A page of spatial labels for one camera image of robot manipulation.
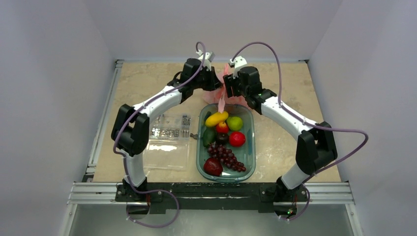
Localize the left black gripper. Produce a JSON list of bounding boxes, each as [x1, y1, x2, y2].
[[192, 66, 223, 92]]

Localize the pink plastic bag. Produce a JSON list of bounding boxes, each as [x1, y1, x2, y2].
[[203, 64, 249, 113]]

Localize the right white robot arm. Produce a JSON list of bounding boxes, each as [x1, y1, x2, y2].
[[223, 66, 338, 200]]

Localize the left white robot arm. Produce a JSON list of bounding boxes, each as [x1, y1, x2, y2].
[[111, 53, 221, 201]]

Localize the green fake apple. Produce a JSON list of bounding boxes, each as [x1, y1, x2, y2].
[[226, 116, 243, 131]]

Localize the yellow fake mango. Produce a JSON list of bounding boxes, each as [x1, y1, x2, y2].
[[205, 111, 229, 127]]

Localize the red fake tomato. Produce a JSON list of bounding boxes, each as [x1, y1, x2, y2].
[[229, 131, 246, 147]]

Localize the dark purple fake plum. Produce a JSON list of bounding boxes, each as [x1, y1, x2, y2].
[[215, 133, 229, 145]]

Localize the green fake avocado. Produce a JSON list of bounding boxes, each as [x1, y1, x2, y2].
[[202, 127, 216, 148]]

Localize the purple fake grape bunch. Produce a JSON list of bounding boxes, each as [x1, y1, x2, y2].
[[207, 144, 246, 172]]

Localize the dark red fake apple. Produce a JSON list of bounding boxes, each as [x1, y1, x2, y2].
[[203, 157, 223, 177]]

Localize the small red yellow fruit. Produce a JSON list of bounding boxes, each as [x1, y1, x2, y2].
[[215, 121, 229, 133]]

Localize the clear plastic screw box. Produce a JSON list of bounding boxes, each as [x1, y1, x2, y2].
[[143, 113, 192, 171]]

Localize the teal plastic bin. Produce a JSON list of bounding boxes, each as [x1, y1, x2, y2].
[[196, 104, 256, 182]]

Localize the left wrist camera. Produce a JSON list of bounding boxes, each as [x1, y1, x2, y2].
[[196, 50, 215, 71]]

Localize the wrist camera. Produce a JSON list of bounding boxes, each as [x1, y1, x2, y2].
[[229, 56, 247, 78], [196, 50, 215, 71]]

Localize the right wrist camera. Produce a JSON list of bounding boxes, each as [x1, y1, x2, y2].
[[229, 56, 247, 78]]

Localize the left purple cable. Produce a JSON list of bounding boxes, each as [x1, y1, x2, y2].
[[113, 41, 207, 229]]

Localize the purple cable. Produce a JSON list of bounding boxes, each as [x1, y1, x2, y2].
[[113, 41, 207, 229], [231, 41, 369, 222]]

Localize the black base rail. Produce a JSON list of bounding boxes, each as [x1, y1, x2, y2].
[[115, 182, 307, 215]]

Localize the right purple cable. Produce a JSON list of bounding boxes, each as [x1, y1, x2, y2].
[[231, 41, 369, 222]]

